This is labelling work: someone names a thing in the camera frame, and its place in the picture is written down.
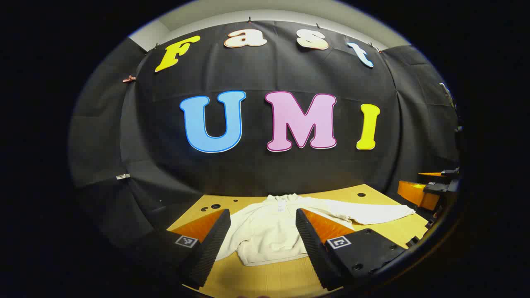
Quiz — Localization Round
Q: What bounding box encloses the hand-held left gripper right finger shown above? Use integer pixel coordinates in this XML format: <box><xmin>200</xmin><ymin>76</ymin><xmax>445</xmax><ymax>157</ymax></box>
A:
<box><xmin>295</xmin><ymin>208</ymin><xmax>408</xmax><ymax>291</ymax></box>

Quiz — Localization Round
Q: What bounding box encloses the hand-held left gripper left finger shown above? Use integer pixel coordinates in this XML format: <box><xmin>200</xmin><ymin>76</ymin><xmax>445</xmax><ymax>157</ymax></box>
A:
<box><xmin>124</xmin><ymin>208</ymin><xmax>231</xmax><ymax>290</ymax></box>

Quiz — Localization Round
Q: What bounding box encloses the cream sweatshirt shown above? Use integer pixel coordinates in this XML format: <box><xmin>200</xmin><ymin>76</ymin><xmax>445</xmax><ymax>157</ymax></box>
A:
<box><xmin>215</xmin><ymin>193</ymin><xmax>416</xmax><ymax>267</ymax></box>

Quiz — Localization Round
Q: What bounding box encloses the black backdrop cloth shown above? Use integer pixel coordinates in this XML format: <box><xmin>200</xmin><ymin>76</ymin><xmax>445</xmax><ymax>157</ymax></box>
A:
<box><xmin>68</xmin><ymin>20</ymin><xmax>461</xmax><ymax>249</ymax></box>

